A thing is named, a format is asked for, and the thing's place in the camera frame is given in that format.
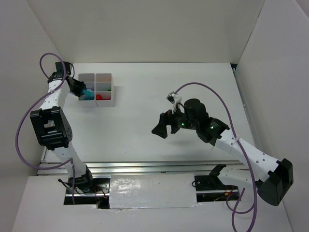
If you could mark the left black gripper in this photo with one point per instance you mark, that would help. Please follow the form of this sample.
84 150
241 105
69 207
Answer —
78 88

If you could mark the red lego brick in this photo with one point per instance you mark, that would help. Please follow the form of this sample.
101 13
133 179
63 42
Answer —
99 97

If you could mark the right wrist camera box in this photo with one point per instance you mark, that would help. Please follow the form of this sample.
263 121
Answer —
174 98

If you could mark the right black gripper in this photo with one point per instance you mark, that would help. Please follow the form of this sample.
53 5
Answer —
169 121

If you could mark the white divided container right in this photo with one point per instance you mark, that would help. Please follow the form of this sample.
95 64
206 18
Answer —
104 81

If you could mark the side aluminium rail right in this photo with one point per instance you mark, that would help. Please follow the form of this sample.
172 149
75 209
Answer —
234 70

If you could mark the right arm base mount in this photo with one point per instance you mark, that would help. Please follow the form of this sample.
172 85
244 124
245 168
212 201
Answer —
210 190

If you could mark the teal long lego brick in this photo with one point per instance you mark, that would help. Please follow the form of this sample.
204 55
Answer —
87 92

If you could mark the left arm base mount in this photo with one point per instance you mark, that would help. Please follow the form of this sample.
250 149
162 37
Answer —
97 196

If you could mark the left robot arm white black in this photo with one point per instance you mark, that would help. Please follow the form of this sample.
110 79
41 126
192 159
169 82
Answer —
53 130

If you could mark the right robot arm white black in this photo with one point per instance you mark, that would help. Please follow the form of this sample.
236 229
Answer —
271 177

